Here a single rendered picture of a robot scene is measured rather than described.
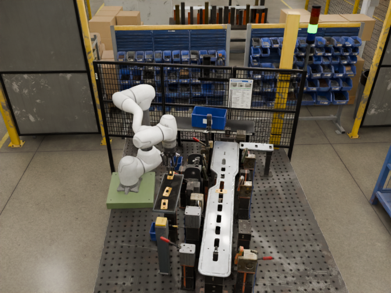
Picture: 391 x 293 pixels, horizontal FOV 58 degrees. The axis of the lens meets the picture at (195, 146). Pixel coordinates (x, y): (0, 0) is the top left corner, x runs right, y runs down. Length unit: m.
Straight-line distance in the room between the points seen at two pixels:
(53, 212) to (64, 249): 0.56
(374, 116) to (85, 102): 3.91
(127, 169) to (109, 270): 0.77
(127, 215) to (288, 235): 1.24
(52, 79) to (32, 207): 1.58
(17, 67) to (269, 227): 3.50
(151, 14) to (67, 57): 4.90
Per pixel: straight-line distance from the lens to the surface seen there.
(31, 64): 4.77
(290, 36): 3.15
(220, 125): 3.20
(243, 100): 3.31
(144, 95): 2.63
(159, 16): 9.23
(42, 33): 4.57
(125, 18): 7.08
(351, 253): 3.79
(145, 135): 2.07
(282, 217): 2.90
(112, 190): 3.02
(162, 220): 2.16
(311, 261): 2.66
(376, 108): 5.43
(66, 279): 3.50
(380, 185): 4.23
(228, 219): 2.39
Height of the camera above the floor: 2.70
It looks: 34 degrees down
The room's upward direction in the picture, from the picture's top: straight up
